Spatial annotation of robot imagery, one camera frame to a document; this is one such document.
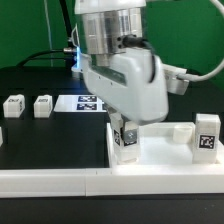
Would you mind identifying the black cable bundle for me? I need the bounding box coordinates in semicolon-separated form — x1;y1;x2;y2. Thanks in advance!
16;0;78;69

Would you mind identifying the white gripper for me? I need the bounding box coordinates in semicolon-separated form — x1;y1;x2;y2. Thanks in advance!
81;48;169;147

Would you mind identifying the white front obstacle bar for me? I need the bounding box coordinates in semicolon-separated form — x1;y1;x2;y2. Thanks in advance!
0;165;224;198

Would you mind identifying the white block at left edge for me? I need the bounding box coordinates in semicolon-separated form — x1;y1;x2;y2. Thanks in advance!
0;127;3;147

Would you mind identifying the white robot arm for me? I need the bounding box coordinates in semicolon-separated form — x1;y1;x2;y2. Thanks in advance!
75;0;168;146

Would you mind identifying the white sheet with tags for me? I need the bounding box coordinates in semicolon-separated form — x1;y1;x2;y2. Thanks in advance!
54;95;106;113

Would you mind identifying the white square table top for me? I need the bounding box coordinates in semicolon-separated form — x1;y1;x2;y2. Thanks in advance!
107;122;224;167

